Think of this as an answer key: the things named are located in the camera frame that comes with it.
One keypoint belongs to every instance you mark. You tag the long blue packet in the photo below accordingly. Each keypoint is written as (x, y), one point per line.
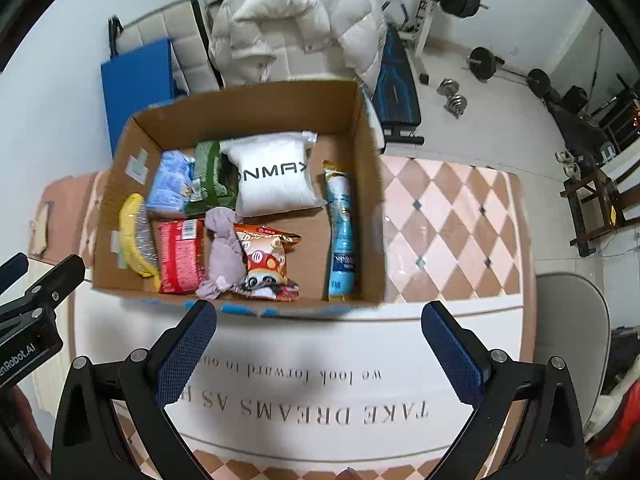
(340, 230)

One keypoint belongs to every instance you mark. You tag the black weight bench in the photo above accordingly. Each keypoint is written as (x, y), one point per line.
(397, 90)

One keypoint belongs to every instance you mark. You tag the printed cardboard box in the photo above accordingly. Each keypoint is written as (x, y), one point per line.
(310, 240)

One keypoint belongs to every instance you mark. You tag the black box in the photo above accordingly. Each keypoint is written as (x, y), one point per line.
(575, 99)

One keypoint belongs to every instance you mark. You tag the white barbell rack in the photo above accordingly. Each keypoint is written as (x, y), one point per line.
(425, 15)

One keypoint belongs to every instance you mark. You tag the green packet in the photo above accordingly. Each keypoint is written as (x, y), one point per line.
(215, 175)

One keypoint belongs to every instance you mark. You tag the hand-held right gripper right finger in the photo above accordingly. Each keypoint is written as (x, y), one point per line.
(452, 355)

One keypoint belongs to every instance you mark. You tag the orange snack bag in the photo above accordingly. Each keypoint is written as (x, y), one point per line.
(265, 265)

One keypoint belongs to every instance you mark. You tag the blue tissue pack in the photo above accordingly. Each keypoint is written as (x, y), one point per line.
(170, 185)

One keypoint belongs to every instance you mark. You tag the red cloth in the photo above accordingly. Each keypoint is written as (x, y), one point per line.
(622, 420)

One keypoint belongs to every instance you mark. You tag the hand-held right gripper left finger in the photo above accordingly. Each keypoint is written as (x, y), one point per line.
(187, 355)

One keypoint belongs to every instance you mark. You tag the grey round chair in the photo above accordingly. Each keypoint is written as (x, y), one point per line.
(570, 335)

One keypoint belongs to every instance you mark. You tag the white puffer jacket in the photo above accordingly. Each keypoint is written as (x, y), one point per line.
(300, 20)

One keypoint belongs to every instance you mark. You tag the grey cloth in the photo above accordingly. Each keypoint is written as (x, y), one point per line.
(222, 255)

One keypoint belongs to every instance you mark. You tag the dark wooden chair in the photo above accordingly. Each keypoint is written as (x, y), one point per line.
(595, 210)

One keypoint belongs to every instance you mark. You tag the white soft pouch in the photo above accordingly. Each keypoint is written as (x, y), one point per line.
(272, 180)

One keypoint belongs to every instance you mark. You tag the white shoes pair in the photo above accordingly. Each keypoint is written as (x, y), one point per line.
(569, 164)

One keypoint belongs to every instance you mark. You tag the black exercise machine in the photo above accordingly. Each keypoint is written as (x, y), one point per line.
(570, 127)

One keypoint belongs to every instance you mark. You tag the short barbell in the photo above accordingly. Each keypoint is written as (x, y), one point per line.
(482, 62)

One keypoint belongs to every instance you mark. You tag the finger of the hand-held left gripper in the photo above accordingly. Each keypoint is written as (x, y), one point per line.
(60, 275)
(12, 270)

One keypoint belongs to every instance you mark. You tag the chrome dumbbell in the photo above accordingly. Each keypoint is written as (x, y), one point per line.
(446, 87)
(456, 106)

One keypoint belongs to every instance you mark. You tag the blue folded mat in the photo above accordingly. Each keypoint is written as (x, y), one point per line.
(135, 75)

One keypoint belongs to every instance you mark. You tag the red snack packet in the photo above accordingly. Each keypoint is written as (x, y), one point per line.
(180, 255)

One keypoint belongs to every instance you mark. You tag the white padded chair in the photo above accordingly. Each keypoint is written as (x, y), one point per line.
(185, 30)

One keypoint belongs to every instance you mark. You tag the person's left forearm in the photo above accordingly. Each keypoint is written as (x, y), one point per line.
(25, 435)

